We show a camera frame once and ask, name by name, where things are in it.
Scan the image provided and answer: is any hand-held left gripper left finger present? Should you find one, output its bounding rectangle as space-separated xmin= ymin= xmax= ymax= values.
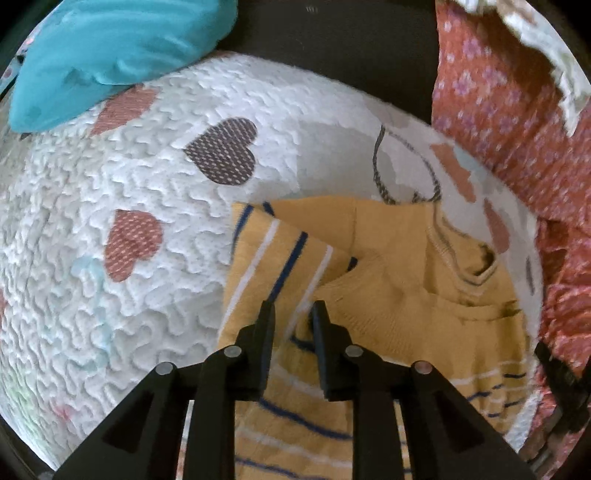
xmin=53 ymin=301 xmax=277 ymax=480

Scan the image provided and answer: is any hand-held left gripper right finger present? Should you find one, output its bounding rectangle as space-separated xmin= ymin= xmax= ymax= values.
xmin=310 ymin=301 xmax=539 ymax=480

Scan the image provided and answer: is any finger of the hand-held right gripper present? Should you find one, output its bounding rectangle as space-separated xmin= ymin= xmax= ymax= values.
xmin=534 ymin=340 xmax=589 ymax=432

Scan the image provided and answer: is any yellow striped knit sweater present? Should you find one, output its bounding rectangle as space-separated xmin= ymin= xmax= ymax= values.
xmin=217 ymin=196 xmax=533 ymax=480

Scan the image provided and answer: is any white quilted heart blanket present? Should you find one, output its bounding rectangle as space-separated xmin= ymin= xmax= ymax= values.
xmin=0 ymin=50 xmax=546 ymax=472

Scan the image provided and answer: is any red floral cloth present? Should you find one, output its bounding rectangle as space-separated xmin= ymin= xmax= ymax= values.
xmin=431 ymin=0 xmax=591 ymax=418

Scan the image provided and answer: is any teal pillow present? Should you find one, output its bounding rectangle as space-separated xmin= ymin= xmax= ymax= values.
xmin=9 ymin=0 xmax=239 ymax=133

